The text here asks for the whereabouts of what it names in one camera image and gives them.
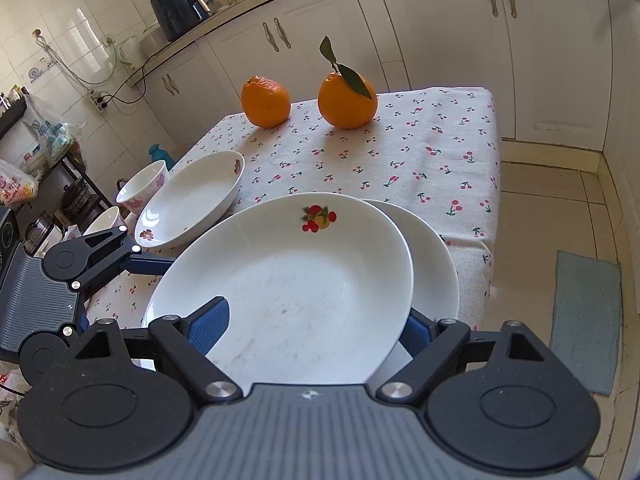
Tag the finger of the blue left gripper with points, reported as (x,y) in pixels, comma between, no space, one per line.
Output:
(148,264)

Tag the white kitchen cabinets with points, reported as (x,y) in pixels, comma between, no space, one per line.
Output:
(562,72)

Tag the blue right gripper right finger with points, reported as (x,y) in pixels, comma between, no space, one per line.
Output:
(418,333)

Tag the orange with green leaves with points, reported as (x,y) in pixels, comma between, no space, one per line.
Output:
(346,100)

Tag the white plate with fruit print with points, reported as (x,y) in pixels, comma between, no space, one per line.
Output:
(319,288)

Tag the black storage shelf rack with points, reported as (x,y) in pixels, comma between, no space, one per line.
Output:
(57,147)

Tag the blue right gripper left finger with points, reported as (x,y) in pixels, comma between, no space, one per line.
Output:
(205,326)

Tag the white plate with pink flower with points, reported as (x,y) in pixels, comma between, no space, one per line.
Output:
(191,202)

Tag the orange without leaves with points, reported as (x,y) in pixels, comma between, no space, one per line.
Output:
(265,102)

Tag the bowl with pink flowers far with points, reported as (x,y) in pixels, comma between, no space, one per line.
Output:
(136,193)

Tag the teal thermos jug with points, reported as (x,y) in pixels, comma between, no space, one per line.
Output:
(158,154)

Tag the cherry print tablecloth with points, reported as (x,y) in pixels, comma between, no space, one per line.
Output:
(433,151)

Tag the bowl with pink flowers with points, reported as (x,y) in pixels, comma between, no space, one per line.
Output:
(109,219)
(136,193)

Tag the black air fryer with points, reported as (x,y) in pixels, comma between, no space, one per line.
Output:
(177,17)

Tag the bowl with pink flowers middle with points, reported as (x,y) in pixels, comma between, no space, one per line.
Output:
(109,219)

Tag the green floor mat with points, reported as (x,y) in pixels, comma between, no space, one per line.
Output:
(585,330)

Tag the white electric kettle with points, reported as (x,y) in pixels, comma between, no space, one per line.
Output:
(131,55)

